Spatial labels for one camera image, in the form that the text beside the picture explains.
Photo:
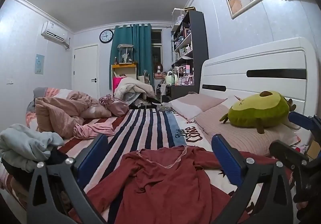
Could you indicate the white bed headboard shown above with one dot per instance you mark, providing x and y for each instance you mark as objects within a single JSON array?
[{"x": 288, "y": 66}]

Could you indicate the black bookshelf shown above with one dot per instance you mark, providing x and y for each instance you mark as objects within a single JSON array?
[{"x": 189, "y": 46}]

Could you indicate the striped fleece bed blanket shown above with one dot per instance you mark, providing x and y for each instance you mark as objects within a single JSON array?
[{"x": 150, "y": 129}]

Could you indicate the pink striped pillow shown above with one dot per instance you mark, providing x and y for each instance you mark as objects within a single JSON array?
[{"x": 243, "y": 139}]

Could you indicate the white air conditioner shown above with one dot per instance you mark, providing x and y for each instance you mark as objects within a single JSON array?
[{"x": 55, "y": 32}]

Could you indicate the cluttered dark desk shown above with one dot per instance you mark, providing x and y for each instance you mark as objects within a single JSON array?
[{"x": 178, "y": 82}]

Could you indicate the shiny mauve satin garment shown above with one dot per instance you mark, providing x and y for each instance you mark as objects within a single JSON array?
[{"x": 116, "y": 106}]

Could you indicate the yellow wooden shelf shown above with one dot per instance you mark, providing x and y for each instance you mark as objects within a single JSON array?
[{"x": 123, "y": 70}]

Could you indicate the green avocado plush toy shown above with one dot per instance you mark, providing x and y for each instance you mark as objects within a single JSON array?
[{"x": 260, "y": 111}]

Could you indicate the white door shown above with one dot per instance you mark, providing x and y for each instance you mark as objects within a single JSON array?
[{"x": 85, "y": 73}]

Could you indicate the brown pink crumpled duvet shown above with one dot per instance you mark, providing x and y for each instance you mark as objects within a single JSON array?
[{"x": 61, "y": 115}]

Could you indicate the round wall clock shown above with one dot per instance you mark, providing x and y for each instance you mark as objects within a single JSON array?
[{"x": 106, "y": 36}]

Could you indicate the beige blanket heap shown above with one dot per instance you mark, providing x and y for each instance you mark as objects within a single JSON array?
[{"x": 134, "y": 92}]

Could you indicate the glass display case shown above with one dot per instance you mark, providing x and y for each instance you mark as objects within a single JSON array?
[{"x": 125, "y": 53}]

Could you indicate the grey green clothes pile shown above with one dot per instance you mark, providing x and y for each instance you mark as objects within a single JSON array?
[{"x": 23, "y": 148}]

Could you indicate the teal curtain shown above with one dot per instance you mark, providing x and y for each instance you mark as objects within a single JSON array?
[{"x": 138, "y": 35}]

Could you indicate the dark red knit top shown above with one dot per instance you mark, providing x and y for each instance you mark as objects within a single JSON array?
[{"x": 182, "y": 184}]

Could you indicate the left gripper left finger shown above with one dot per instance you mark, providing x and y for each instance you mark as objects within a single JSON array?
[{"x": 45, "y": 204}]

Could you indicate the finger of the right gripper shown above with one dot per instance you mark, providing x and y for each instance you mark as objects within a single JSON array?
[{"x": 311, "y": 124}]

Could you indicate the blue wall poster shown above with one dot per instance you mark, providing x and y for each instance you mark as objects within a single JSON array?
[{"x": 39, "y": 64}]

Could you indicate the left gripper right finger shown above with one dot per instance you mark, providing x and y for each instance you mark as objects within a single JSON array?
[{"x": 274, "y": 203}]

